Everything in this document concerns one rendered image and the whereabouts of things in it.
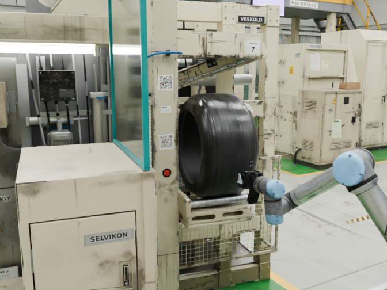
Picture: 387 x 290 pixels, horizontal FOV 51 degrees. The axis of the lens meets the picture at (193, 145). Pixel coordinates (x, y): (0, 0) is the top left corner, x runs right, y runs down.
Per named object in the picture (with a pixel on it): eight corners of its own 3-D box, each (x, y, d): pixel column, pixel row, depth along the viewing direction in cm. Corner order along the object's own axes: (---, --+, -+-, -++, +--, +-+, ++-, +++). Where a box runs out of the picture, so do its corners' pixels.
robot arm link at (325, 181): (370, 138, 163) (279, 192, 192) (362, 142, 154) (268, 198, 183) (387, 163, 160) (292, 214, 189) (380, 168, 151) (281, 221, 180)
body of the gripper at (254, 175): (254, 169, 194) (266, 172, 183) (254, 187, 195) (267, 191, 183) (239, 171, 191) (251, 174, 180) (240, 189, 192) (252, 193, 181)
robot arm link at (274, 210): (291, 218, 178) (288, 194, 176) (279, 226, 169) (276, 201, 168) (274, 217, 182) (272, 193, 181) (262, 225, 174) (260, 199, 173)
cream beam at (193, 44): (165, 57, 220) (164, 29, 217) (153, 58, 243) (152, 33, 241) (263, 58, 241) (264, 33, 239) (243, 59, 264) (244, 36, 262)
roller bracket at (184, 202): (186, 218, 200) (185, 199, 198) (162, 195, 236) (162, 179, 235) (192, 217, 201) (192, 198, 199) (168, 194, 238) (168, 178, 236)
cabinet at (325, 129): (320, 171, 640) (325, 91, 617) (294, 163, 690) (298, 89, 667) (359, 164, 684) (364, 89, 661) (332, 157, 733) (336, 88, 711)
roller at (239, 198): (187, 200, 203) (184, 200, 208) (188, 209, 203) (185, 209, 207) (249, 193, 216) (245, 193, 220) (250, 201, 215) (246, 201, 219)
